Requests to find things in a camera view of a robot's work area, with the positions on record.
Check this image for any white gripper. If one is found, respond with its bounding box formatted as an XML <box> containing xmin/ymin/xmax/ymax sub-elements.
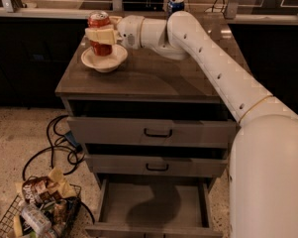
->
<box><xmin>85</xmin><ymin>15</ymin><xmax>145</xmax><ymax>50</ymax></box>

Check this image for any red coke can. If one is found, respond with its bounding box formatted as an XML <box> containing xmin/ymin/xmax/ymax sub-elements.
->
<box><xmin>86</xmin><ymin>11</ymin><xmax>113</xmax><ymax>57</ymax></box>

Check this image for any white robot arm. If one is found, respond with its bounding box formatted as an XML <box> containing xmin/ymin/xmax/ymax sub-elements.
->
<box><xmin>85</xmin><ymin>11</ymin><xmax>298</xmax><ymax>238</ymax></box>

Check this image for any white paper bowl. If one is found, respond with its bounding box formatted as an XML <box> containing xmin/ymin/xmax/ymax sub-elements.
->
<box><xmin>81</xmin><ymin>45</ymin><xmax>128</xmax><ymax>73</ymax></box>

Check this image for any blue pepsi can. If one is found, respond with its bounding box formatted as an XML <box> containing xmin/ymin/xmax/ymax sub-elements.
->
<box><xmin>167</xmin><ymin>0</ymin><xmax>184</xmax><ymax>16</ymax></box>

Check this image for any top drawer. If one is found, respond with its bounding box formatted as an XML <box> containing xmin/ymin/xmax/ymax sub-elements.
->
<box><xmin>67</xmin><ymin>117</ymin><xmax>237</xmax><ymax>148</ymax></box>

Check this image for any grey drawer cabinet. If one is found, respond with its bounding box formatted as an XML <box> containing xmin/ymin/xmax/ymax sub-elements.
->
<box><xmin>56</xmin><ymin>40</ymin><xmax>239</xmax><ymax>235</ymax></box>

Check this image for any middle drawer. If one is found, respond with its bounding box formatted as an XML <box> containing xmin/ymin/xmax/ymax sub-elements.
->
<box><xmin>85</xmin><ymin>155</ymin><xmax>228</xmax><ymax>178</ymax></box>

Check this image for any brown snack bag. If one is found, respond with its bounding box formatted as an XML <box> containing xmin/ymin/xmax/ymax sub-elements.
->
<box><xmin>15</xmin><ymin>167</ymin><xmax>77</xmax><ymax>204</ymax></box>

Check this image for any open bottom drawer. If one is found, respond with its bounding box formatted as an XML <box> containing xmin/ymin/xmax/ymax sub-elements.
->
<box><xmin>86</xmin><ymin>177</ymin><xmax>223</xmax><ymax>238</ymax></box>

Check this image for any clear plastic bottle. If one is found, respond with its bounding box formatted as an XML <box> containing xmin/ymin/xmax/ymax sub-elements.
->
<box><xmin>21</xmin><ymin>204</ymin><xmax>51</xmax><ymax>235</ymax></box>

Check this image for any yellow sponge in basket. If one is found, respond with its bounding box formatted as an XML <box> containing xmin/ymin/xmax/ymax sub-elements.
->
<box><xmin>13</xmin><ymin>215</ymin><xmax>23</xmax><ymax>238</ymax></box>

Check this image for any black floor cable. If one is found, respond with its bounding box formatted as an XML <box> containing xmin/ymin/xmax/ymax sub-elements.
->
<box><xmin>21</xmin><ymin>114</ymin><xmax>96</xmax><ymax>224</ymax></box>

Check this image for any wire basket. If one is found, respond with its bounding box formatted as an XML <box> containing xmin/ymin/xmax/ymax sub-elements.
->
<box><xmin>0</xmin><ymin>184</ymin><xmax>81</xmax><ymax>238</ymax></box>

